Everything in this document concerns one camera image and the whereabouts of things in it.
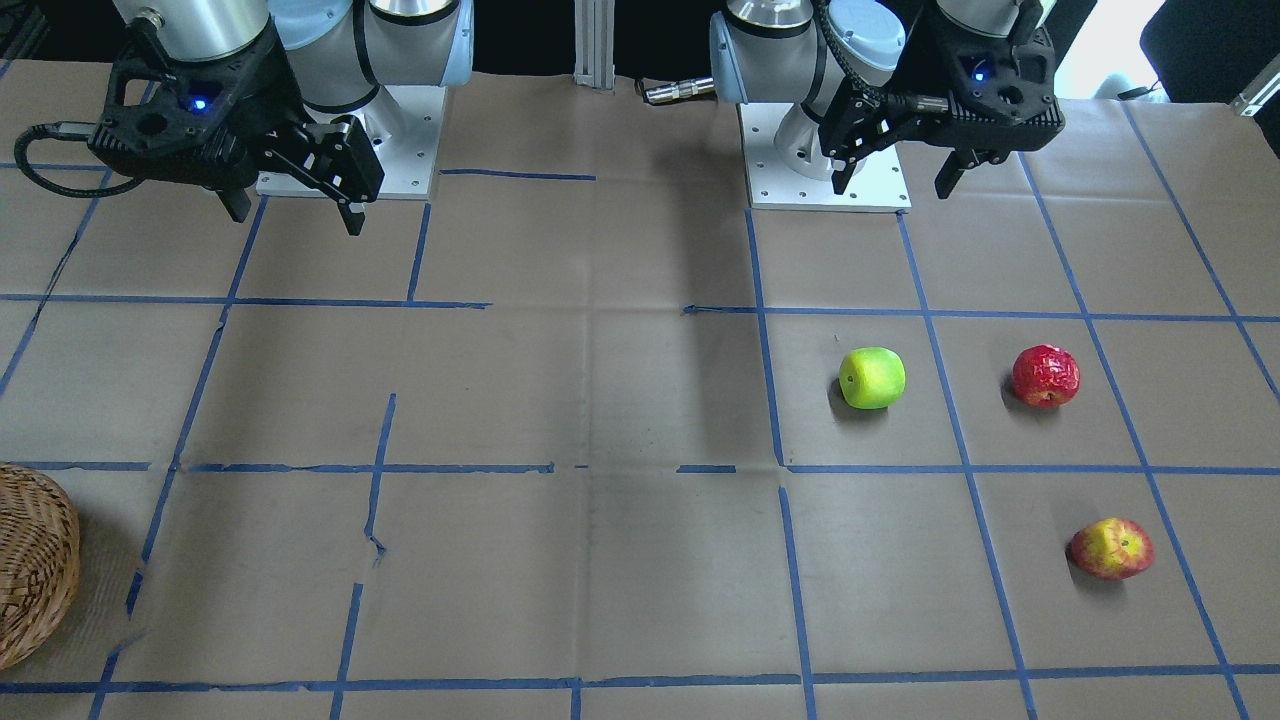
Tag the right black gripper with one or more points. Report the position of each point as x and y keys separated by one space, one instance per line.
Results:
x=273 y=92

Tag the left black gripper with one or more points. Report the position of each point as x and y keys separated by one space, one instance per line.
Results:
x=922 y=62

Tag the green apple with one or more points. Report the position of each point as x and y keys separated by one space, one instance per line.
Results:
x=872 y=378

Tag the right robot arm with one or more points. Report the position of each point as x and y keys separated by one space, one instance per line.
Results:
x=322 y=94

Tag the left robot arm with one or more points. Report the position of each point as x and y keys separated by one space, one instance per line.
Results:
x=773 y=51

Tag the wicker basket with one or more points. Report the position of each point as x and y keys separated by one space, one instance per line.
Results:
x=40 y=560

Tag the red yellow apple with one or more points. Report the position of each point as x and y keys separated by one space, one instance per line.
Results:
x=1112 y=549

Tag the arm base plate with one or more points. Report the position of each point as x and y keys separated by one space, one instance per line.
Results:
x=404 y=124
x=786 y=171

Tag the aluminium frame post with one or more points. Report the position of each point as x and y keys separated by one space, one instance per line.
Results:
x=593 y=38

